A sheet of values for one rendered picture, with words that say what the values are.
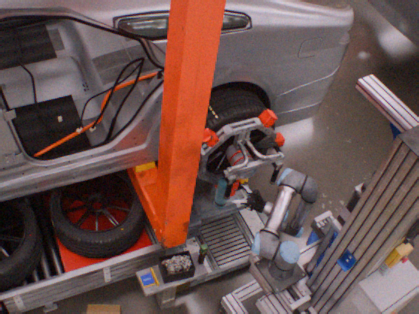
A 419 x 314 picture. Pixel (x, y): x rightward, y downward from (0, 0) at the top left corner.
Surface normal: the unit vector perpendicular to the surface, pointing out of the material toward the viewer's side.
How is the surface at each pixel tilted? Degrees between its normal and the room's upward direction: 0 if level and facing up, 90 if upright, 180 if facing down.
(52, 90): 55
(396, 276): 0
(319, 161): 0
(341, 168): 0
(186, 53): 90
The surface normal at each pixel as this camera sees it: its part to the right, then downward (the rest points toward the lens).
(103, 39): 0.03, -0.61
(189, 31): 0.43, 0.73
